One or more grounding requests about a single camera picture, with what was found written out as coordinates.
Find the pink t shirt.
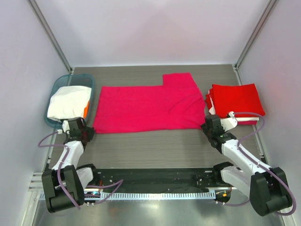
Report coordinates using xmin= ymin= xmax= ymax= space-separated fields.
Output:
xmin=93 ymin=73 xmax=206 ymax=134

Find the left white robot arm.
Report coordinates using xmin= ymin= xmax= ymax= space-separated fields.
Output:
xmin=41 ymin=117 xmax=100 ymax=213

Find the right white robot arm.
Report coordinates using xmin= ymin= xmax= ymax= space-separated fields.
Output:
xmin=201 ymin=112 xmax=297 ymax=216

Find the orange t shirt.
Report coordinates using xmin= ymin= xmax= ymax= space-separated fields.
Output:
xmin=63 ymin=101 xmax=91 ymax=125

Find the white crumpled t shirt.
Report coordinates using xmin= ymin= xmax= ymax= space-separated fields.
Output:
xmin=46 ymin=86 xmax=92 ymax=121

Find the red folded t shirt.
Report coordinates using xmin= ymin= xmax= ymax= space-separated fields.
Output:
xmin=205 ymin=84 xmax=265 ymax=118

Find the teal plastic basket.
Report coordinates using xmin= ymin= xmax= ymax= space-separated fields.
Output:
xmin=44 ymin=74 xmax=95 ymax=129

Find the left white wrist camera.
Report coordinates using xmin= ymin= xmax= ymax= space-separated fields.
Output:
xmin=57 ymin=120 xmax=70 ymax=135

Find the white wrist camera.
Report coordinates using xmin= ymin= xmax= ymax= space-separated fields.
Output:
xmin=220 ymin=111 xmax=238 ymax=132
xmin=57 ymin=120 xmax=70 ymax=135

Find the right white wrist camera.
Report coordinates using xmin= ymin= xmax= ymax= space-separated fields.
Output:
xmin=220 ymin=111 xmax=238 ymax=132

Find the aluminium rail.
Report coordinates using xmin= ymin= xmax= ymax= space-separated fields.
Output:
xmin=28 ymin=172 xmax=43 ymax=192

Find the white slotted cable duct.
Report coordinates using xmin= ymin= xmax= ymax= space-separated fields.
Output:
xmin=85 ymin=190 xmax=216 ymax=201

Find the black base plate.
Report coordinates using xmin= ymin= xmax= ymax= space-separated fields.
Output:
xmin=89 ymin=168 xmax=230 ymax=194

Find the left aluminium frame post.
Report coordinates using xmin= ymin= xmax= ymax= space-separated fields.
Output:
xmin=27 ymin=0 xmax=72 ymax=74

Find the aluminium frame post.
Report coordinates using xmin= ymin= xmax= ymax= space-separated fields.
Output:
xmin=234 ymin=0 xmax=278 ymax=70
xmin=27 ymin=0 xmax=72 ymax=74

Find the right aluminium frame post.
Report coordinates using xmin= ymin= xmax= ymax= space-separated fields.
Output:
xmin=234 ymin=0 xmax=278 ymax=70

